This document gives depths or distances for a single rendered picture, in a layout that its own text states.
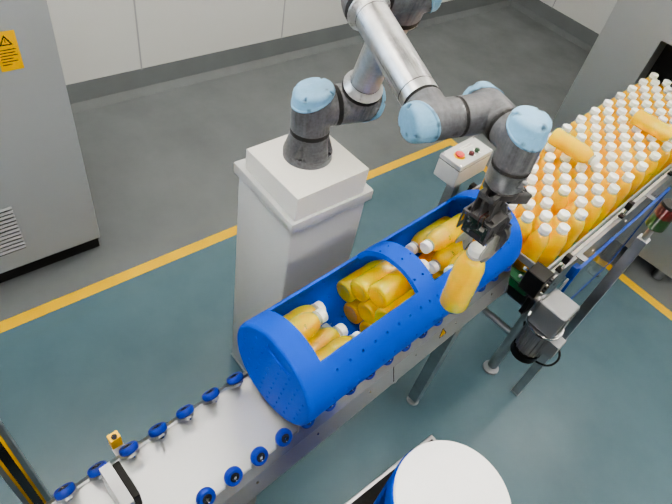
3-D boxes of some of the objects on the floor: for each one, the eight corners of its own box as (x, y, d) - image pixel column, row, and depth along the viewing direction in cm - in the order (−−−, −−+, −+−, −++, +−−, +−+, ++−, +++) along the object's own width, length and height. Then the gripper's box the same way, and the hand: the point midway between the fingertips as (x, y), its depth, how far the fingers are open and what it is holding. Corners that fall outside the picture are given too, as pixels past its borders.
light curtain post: (58, 543, 196) (-219, 188, 72) (74, 532, 200) (-163, 172, 75) (65, 558, 194) (-207, 216, 69) (82, 546, 197) (-150, 198, 72)
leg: (404, 399, 257) (445, 322, 211) (412, 392, 260) (454, 315, 214) (413, 408, 254) (456, 333, 208) (421, 401, 257) (465, 325, 211)
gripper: (463, 177, 106) (435, 253, 121) (512, 211, 101) (476, 285, 116) (489, 162, 110) (458, 236, 126) (537, 193, 105) (499, 266, 121)
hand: (476, 250), depth 121 cm, fingers closed on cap, 4 cm apart
